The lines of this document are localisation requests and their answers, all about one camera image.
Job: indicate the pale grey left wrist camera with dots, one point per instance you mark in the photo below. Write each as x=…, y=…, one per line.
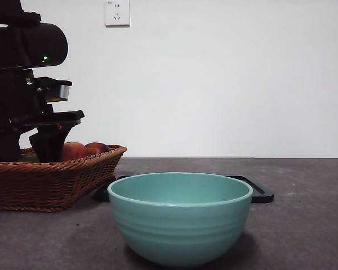
x=60, y=91

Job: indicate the red yellow apple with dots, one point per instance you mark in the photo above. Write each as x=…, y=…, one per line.
x=74, y=152

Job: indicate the brown wicker basket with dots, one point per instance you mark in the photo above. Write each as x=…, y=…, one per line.
x=45, y=185

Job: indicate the teal ceramic bowl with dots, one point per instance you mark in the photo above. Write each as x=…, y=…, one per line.
x=180, y=225

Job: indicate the dark rectangular tray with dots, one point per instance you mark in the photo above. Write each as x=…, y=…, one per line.
x=263, y=197

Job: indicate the white wall socket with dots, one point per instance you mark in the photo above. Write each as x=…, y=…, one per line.
x=117, y=12

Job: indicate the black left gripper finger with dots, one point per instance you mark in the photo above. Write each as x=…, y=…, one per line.
x=4, y=144
x=49, y=143

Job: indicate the dark red apple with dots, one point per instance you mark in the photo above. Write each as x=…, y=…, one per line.
x=97, y=148

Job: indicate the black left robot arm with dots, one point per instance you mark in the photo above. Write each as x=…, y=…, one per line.
x=22, y=36

